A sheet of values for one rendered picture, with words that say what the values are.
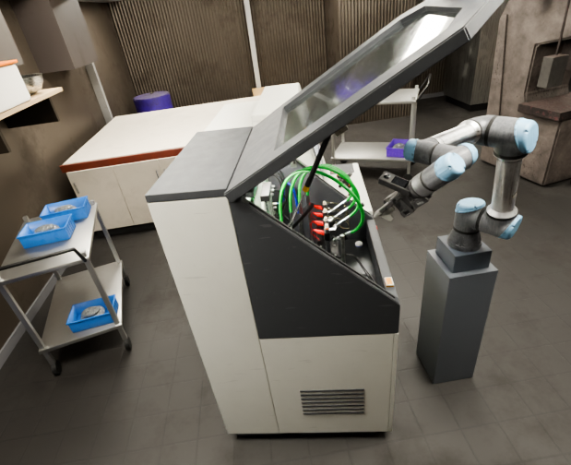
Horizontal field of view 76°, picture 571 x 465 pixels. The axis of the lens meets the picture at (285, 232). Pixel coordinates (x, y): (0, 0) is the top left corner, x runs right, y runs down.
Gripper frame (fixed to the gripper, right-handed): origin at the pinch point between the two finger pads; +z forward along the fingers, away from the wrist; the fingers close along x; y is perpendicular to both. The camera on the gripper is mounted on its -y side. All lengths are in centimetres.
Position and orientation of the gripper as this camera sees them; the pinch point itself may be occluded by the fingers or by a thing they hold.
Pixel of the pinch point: (379, 207)
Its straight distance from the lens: 140.1
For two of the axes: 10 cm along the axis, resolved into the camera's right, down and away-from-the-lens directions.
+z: -3.5, 3.4, 8.7
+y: 7.3, 6.8, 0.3
